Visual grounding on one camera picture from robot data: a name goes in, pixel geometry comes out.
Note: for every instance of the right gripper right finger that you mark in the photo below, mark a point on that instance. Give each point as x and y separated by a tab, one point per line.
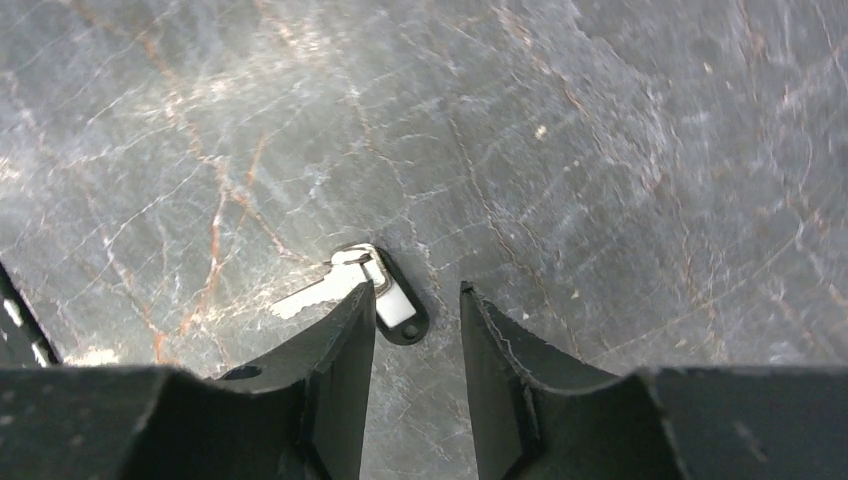
538	412

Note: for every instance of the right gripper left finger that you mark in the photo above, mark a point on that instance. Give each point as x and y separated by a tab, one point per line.
303	403

